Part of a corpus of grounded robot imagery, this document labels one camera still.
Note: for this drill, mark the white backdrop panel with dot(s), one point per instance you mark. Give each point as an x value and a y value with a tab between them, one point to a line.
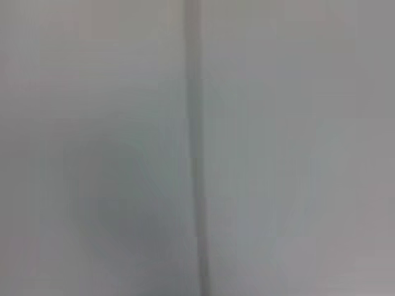
296	148

